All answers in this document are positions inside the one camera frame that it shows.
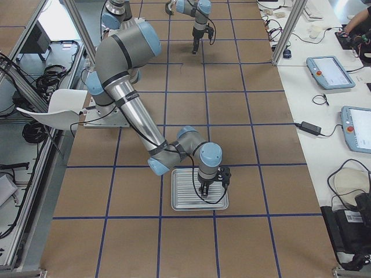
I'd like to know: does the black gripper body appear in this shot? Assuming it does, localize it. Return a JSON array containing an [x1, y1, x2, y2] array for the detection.
[[192, 28, 205, 46], [198, 176, 220, 197]]

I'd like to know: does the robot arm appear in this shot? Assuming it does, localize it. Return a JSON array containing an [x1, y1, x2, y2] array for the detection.
[[95, 21, 231, 199], [101, 1, 215, 54]]

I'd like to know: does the dark brake shoe part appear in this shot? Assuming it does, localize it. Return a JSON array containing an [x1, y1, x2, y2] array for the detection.
[[165, 0, 177, 16]]

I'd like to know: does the black power adapter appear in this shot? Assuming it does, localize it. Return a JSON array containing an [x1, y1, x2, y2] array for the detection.
[[294, 121, 321, 136]]

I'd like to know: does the white paper cup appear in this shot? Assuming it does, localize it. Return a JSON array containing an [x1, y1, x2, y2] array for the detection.
[[308, 24, 323, 39]]

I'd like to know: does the upper teach pendant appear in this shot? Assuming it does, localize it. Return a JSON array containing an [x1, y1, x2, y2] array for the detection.
[[306, 56, 355, 90]]

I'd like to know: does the teach pendant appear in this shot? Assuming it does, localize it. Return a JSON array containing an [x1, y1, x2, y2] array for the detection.
[[306, 56, 355, 90], [340, 106, 370, 153]]

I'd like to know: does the white plastic chair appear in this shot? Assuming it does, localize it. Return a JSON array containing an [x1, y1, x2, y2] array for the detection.
[[17, 89, 88, 130]]

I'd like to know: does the lower teach pendant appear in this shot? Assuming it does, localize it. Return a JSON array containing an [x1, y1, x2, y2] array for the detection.
[[340, 106, 370, 153]]

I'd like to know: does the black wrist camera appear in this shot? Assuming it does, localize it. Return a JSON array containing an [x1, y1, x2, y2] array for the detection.
[[218, 166, 231, 190]]

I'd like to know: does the aluminium frame post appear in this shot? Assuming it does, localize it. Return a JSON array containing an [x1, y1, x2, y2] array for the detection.
[[272, 0, 307, 66]]

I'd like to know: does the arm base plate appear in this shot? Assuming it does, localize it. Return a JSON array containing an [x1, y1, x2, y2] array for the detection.
[[83, 91, 129, 128]]

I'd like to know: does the black cable on desk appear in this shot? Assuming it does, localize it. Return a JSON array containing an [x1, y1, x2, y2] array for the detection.
[[312, 94, 329, 107]]

